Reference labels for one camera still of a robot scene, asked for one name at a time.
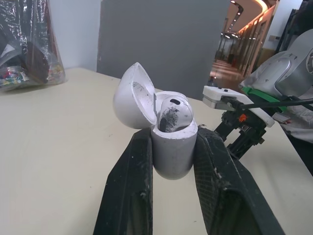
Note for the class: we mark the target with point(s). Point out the white earbud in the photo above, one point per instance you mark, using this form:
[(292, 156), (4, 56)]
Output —
[(174, 112)]

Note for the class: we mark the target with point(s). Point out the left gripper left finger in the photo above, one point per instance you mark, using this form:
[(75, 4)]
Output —
[(127, 186)]

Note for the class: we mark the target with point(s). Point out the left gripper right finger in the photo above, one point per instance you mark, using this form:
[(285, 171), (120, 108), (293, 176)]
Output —
[(234, 195)]

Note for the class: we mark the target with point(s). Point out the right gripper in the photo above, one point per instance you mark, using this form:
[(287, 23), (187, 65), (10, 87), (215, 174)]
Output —
[(244, 132)]

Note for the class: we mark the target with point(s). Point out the white earbud case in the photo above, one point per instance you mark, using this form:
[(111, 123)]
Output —
[(137, 107)]

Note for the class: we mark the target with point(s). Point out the clear plastic bag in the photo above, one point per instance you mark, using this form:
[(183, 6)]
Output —
[(27, 41)]

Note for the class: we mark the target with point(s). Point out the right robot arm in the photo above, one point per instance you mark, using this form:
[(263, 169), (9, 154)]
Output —
[(281, 63)]

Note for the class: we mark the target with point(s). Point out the grey partition board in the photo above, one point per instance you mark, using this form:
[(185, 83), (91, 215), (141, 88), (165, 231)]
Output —
[(161, 46)]

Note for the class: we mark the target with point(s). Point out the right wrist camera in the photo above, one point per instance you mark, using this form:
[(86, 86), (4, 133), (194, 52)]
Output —
[(234, 100)]

